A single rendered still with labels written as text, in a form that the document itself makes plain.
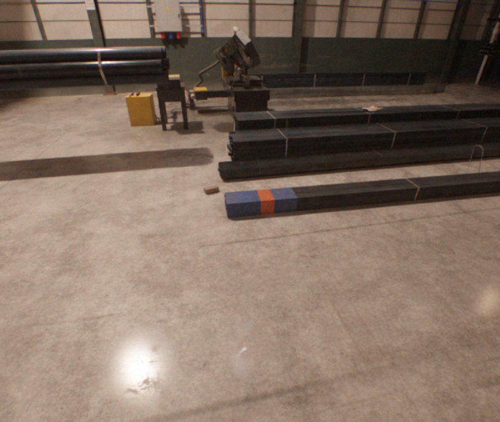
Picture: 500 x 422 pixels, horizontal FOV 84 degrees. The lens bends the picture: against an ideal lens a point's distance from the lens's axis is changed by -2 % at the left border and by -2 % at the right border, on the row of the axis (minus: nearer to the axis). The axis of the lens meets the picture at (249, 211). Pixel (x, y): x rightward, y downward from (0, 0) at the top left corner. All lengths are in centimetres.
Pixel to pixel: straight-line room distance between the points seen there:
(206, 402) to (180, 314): 59
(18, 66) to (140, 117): 242
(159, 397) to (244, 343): 53
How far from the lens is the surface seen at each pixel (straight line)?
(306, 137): 398
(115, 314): 220
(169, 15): 1005
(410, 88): 1081
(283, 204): 293
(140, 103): 627
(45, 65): 451
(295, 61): 1070
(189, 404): 176
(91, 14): 1035
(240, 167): 359
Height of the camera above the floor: 158
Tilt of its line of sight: 32 degrees down
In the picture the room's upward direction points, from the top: straight up
